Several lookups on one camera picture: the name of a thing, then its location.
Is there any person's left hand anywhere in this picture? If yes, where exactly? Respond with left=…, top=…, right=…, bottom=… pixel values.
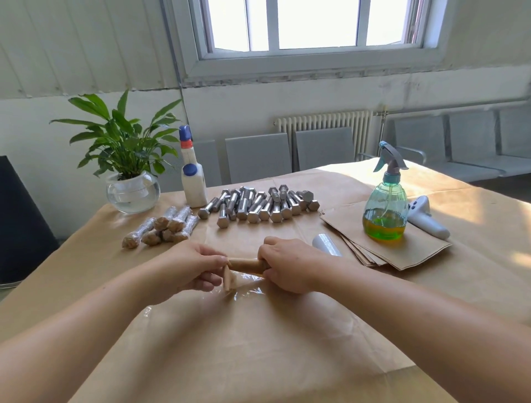
left=148, top=241, right=229, bottom=304

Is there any person's right hand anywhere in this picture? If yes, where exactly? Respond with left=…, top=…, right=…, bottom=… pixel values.
left=257, top=236, right=333, bottom=296

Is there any white cling film roll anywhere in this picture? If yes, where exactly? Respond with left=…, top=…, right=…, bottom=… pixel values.
left=312, top=232, right=343, bottom=257

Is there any cling film sheet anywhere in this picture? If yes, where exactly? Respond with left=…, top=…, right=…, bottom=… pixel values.
left=137, top=278, right=279, bottom=323

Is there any steel hex bolt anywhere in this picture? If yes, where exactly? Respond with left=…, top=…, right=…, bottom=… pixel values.
left=122, top=218, right=156, bottom=250

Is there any pile of steel bolts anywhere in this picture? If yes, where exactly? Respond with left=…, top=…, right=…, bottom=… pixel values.
left=197, top=184, right=321, bottom=229

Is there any green spray bottle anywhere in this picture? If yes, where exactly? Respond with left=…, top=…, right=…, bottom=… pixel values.
left=362, top=141, right=411, bottom=244

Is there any stack of brown paper sheets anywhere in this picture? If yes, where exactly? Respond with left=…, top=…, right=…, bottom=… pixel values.
left=319, top=198, right=453, bottom=272

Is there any person's left forearm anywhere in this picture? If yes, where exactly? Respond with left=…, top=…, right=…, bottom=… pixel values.
left=0, top=270, right=171, bottom=403

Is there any person's right forearm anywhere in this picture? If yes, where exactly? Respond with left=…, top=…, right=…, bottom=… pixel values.
left=319, top=261, right=531, bottom=403

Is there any white glue bottle blue cap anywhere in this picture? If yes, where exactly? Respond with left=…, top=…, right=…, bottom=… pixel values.
left=178, top=125, right=209, bottom=209

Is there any round glass vase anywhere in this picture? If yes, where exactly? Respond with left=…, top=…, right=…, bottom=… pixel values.
left=105, top=172, right=161, bottom=215

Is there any grey chair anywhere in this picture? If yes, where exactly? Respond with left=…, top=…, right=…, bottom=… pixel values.
left=158, top=139, right=223, bottom=194
left=448, top=106, right=531, bottom=184
left=225, top=133, right=293, bottom=184
left=295, top=127, right=358, bottom=171
left=390, top=113, right=453, bottom=167

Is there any large brown paper table cover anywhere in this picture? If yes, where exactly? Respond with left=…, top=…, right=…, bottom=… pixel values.
left=0, top=158, right=531, bottom=403

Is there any white handheld controller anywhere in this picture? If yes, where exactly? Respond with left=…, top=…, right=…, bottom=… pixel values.
left=407, top=195, right=451, bottom=241

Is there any white radiator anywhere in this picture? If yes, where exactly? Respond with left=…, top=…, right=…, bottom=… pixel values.
left=274, top=110, right=374, bottom=171

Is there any green leafy plant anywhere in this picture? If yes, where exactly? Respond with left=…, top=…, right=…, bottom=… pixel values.
left=50, top=91, right=184, bottom=180

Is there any black trash bin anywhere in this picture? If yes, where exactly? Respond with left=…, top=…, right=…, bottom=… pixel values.
left=0, top=155, right=61, bottom=287

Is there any white framed window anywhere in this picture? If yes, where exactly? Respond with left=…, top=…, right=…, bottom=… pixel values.
left=166, top=0, right=453, bottom=84

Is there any white vertical blind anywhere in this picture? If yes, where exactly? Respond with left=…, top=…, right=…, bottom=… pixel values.
left=0, top=0, right=179, bottom=101

